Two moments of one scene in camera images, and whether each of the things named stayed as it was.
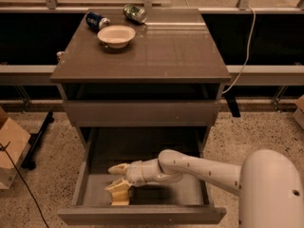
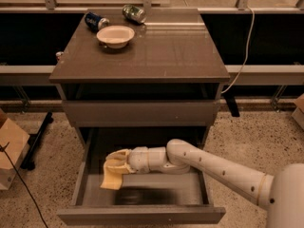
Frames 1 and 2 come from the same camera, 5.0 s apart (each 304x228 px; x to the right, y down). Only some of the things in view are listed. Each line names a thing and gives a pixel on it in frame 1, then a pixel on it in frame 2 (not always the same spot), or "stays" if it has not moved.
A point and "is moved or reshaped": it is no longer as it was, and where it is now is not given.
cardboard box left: [14, 144] stays
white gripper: [135, 173] → [139, 160]
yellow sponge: [120, 196] is moved or reshaped
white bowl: [116, 36] stays
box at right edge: [298, 115] stays
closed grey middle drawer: [142, 113] stays
